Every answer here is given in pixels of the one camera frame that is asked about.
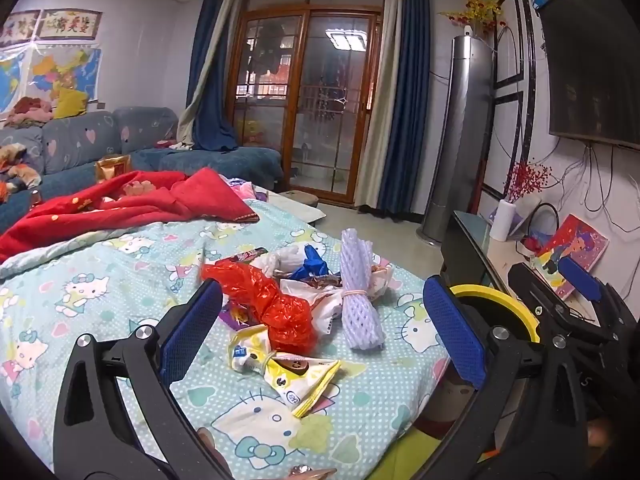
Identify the blue curtain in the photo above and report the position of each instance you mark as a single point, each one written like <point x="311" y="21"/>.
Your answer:
<point x="210" y="85"/>
<point x="407" y="110"/>

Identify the white top coffee table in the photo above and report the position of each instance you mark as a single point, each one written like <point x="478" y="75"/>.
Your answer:
<point x="300" y="212"/>

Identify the blue world wall map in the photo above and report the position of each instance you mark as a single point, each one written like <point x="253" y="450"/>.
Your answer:
<point x="10" y="85"/>

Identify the pile of pink clothes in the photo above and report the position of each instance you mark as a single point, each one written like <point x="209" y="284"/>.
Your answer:
<point x="30" y="110"/>

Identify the red berry branches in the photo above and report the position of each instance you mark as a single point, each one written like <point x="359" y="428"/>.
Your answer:
<point x="527" y="180"/>

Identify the red blanket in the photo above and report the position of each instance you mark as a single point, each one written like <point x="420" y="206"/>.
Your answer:
<point x="200" y="195"/>

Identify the blue heart patterned sofa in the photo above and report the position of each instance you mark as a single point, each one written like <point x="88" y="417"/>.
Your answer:
<point x="225" y="162"/>

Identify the yellow red flower bouquet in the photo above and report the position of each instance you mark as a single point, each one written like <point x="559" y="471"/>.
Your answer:
<point x="477" y="10"/>

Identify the white ribbed vase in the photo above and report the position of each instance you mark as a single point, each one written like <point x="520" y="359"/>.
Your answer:
<point x="502" y="222"/>

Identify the grey tower air conditioner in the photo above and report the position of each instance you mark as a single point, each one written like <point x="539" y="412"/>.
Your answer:
<point x="462" y="135"/>

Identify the yellow pillow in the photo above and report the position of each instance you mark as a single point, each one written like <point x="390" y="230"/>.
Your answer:
<point x="70" y="102"/>

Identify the cartoon cat printed blanket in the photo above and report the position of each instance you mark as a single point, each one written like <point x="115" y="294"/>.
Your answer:
<point x="125" y="280"/>

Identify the red plastic bag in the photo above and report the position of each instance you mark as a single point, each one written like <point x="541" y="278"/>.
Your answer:
<point x="270" y="305"/>

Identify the round padded stool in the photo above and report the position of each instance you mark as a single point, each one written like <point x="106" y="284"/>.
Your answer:
<point x="300" y="196"/>

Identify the white plastic bag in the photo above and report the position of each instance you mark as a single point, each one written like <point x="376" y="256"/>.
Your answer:
<point x="272" y="262"/>

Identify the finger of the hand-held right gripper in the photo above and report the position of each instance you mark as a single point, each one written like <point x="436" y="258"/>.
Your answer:
<point x="542" y="302"/>
<point x="580" y="275"/>

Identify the pink purple cloth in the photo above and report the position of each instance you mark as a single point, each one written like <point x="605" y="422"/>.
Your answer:
<point x="242" y="190"/>

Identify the white plastic wrappers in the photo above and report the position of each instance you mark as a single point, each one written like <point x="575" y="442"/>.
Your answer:
<point x="325" y="315"/>

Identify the yellow rimmed trash bin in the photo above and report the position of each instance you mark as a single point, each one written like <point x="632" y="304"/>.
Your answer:
<point x="515" y="305"/>

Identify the red cloth bundle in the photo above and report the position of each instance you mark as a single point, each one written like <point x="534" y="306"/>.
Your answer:
<point x="531" y="245"/>

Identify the glass top television cabinet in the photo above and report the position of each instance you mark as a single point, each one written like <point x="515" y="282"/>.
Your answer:
<point x="500" y="265"/>

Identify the wall mounted television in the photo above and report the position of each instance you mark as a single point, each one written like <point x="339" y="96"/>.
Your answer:
<point x="595" y="60"/>

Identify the white foam net sleeve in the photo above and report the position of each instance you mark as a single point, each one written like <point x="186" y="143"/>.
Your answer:
<point x="357" y="310"/>

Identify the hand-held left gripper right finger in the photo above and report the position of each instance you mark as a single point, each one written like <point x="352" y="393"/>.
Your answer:
<point x="455" y="332"/>

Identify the patterned orange cloth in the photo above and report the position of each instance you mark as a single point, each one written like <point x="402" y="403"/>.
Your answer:
<point x="17" y="170"/>

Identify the blue plastic bag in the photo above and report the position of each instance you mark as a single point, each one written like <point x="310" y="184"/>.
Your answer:
<point x="312" y="262"/>

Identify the purple snack wrapper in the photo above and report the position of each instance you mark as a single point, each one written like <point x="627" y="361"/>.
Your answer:
<point x="237" y="317"/>

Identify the beige curtain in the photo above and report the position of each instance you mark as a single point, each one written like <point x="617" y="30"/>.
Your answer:
<point x="192" y="115"/>
<point x="372" y="160"/>

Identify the golden gift bag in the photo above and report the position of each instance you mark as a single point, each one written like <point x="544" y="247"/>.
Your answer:
<point x="112" y="167"/>

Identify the person's green clothing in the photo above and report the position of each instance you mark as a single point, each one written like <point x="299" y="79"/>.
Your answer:
<point x="415" y="460"/>

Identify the colourful portrait painting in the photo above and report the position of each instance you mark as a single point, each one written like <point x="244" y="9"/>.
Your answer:
<point x="575" y="245"/>

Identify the colourful country wall map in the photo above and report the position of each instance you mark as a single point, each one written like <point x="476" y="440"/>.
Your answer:
<point x="65" y="72"/>

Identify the small blue label wrapper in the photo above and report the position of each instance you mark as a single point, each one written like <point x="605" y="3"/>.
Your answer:
<point x="245" y="352"/>

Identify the framed wall poster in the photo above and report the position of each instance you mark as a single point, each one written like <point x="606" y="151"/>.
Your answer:
<point x="70" y="24"/>
<point x="20" y="27"/>

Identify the wooden glass sliding door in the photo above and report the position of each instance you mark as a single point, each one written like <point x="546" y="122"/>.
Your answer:
<point x="305" y="110"/>

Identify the yellow white snack wrapper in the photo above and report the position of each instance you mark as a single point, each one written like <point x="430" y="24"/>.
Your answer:
<point x="295" y="382"/>

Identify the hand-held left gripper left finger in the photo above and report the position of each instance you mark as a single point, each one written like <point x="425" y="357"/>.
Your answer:
<point x="190" y="332"/>

